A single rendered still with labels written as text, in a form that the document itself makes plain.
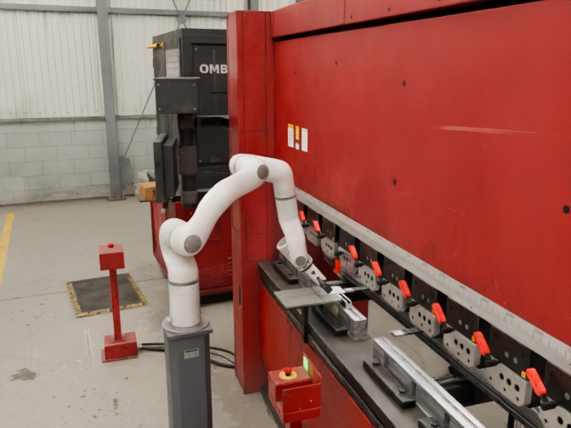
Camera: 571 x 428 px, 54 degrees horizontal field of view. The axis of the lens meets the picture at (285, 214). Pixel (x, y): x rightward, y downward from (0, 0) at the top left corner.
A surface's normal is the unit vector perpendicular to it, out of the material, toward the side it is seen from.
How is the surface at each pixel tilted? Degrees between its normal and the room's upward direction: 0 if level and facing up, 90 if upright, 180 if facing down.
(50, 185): 90
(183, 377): 90
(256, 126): 90
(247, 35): 90
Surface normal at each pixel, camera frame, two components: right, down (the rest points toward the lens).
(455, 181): -0.95, 0.07
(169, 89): 0.12, 0.25
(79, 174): 0.39, 0.23
